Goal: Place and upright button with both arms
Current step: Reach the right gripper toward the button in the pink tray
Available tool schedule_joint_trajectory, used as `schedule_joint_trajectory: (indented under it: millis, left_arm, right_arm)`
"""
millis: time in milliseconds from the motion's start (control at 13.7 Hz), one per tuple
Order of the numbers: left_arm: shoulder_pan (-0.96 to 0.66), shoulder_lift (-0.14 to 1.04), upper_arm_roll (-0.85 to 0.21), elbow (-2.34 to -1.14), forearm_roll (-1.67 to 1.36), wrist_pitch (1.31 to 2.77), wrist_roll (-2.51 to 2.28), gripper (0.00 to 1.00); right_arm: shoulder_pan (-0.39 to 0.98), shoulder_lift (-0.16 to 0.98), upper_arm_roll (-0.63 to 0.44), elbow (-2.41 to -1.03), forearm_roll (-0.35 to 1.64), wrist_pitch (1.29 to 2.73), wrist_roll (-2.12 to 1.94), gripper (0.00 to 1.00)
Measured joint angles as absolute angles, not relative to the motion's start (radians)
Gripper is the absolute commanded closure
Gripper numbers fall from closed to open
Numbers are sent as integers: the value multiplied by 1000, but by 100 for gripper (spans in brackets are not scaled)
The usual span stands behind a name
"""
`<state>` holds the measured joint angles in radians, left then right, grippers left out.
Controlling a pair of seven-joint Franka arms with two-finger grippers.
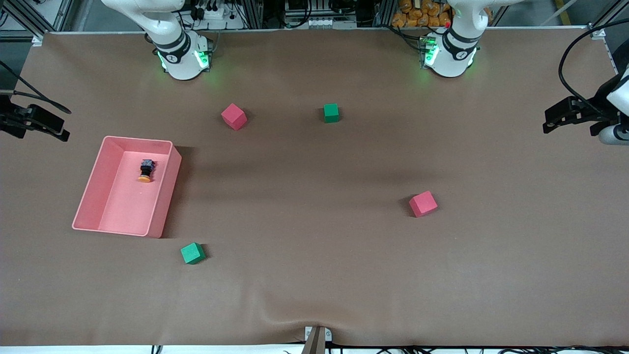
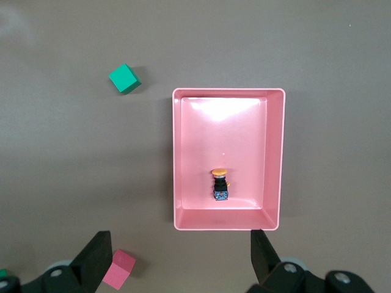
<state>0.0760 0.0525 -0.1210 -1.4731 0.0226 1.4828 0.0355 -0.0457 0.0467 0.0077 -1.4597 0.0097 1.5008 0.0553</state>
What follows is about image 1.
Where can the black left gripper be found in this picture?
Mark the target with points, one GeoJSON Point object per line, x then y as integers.
{"type": "Point", "coordinates": [600, 101]}

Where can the pink plastic bin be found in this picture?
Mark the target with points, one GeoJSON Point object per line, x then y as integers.
{"type": "Point", "coordinates": [128, 196]}

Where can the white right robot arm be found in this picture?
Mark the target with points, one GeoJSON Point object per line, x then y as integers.
{"type": "Point", "coordinates": [179, 59]}

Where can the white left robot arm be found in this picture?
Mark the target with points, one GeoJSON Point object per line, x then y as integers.
{"type": "Point", "coordinates": [452, 54]}

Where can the aluminium frame profile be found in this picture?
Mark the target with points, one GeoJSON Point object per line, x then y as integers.
{"type": "Point", "coordinates": [29, 19]}
{"type": "Point", "coordinates": [607, 14]}

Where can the orange packets pile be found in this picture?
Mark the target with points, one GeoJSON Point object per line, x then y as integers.
{"type": "Point", "coordinates": [417, 14]}

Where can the grey metal bracket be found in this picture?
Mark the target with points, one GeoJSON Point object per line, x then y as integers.
{"type": "Point", "coordinates": [328, 334]}

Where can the green foam cube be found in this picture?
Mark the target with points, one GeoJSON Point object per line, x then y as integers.
{"type": "Point", "coordinates": [331, 113]}
{"type": "Point", "coordinates": [192, 253]}

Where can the red foam cube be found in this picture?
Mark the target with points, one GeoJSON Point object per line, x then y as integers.
{"type": "Point", "coordinates": [233, 117]}
{"type": "Point", "coordinates": [422, 204]}

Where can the white power strip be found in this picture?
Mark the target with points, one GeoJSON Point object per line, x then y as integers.
{"type": "Point", "coordinates": [216, 14]}

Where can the orange-capped black push button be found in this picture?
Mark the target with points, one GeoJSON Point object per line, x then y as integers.
{"type": "Point", "coordinates": [146, 171]}

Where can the brown mounting bar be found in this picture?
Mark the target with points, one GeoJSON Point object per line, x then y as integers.
{"type": "Point", "coordinates": [314, 344]}

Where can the white terminal block row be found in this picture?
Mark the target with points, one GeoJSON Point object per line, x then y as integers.
{"type": "Point", "coordinates": [322, 22]}

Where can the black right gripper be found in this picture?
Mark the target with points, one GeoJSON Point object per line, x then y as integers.
{"type": "Point", "coordinates": [6, 119]}

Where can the brown table mat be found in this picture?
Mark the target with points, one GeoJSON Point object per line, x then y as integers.
{"type": "Point", "coordinates": [314, 275]}

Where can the metal corner clamp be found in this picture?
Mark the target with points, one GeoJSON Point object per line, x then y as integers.
{"type": "Point", "coordinates": [38, 40]}
{"type": "Point", "coordinates": [598, 33]}

